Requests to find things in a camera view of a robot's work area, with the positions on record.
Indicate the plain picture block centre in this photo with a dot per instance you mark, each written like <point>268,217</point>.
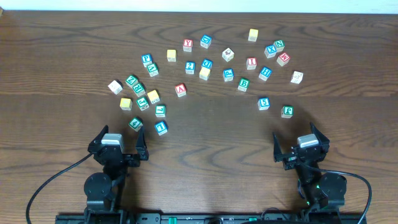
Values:
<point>227,55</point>

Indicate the plain picture block right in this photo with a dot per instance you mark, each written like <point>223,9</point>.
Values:
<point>297,77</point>

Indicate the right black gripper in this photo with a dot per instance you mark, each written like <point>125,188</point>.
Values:
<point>290,158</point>

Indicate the green N block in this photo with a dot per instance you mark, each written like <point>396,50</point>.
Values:
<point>279,45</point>

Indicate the yellow block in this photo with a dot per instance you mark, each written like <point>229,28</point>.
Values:
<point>171,55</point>
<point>153,96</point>
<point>204,73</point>
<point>253,35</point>
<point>126,104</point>

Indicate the red M block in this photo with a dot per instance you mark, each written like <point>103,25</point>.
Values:
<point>283,59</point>

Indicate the green j block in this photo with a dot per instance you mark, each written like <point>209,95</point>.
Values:
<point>287,111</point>
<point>142,103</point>

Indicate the blue 5 block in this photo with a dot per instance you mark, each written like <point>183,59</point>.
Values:
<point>263,103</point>

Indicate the red I block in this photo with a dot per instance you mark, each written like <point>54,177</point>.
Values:
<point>251,63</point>

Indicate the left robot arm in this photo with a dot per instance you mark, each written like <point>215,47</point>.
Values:
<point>104,189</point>

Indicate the plain picture block left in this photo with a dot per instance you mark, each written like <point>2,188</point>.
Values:
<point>115,87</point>

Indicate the blue D block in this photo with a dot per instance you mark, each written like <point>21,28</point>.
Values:
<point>207,63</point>

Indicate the green 4 block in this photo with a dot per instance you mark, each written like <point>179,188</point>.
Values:
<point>135,124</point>

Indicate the blue P block centre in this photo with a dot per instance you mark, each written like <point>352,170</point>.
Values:
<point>228,75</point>

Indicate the blue L block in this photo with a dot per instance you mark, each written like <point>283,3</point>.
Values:
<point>161,128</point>

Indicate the red A block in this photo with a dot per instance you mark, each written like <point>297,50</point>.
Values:
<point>180,90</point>

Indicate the red Y block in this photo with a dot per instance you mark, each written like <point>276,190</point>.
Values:
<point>187,45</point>

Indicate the plain picture block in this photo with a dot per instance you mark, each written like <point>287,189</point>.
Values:
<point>227,55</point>
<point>297,77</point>
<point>115,87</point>

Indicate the green R block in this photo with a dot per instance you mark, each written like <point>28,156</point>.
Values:
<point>139,89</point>

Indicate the green L block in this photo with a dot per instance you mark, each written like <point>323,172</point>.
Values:
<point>160,111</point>

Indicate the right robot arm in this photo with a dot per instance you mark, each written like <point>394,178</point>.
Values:
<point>324,191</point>

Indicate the blue 2 block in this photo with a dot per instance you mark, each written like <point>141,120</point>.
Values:
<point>190,67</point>

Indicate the yellow block upper left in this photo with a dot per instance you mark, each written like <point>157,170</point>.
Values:
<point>171,55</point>

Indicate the green J block right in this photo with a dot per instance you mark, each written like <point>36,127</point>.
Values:
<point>287,111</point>

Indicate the green B block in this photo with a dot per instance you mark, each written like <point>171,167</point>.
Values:
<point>243,84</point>

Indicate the yellow block centre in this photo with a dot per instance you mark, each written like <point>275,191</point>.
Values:
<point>204,73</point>

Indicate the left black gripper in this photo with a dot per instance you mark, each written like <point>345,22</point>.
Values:
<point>141,152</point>

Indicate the yellow block middle left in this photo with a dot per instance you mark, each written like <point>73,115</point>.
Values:
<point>153,96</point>

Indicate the blue X block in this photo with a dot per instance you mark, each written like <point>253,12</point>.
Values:
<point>270,51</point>

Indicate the green V block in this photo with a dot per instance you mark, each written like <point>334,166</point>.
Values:
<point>152,69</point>

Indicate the blue p block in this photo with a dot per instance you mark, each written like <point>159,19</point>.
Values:
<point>146,60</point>
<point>228,75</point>

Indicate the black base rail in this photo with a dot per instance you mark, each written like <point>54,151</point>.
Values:
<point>156,218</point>

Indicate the green Z block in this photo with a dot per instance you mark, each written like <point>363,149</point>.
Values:
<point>131,81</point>

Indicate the blue P block left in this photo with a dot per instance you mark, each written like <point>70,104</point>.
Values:
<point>146,60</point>

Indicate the green J block left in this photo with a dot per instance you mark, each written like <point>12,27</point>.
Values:
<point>142,103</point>

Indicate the yellow block top right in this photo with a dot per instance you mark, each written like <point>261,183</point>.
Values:
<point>253,35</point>

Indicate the yellow block far left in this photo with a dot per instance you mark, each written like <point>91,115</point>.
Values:
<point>126,104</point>

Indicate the blue H block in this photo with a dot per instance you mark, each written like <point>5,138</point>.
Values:
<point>265,73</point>

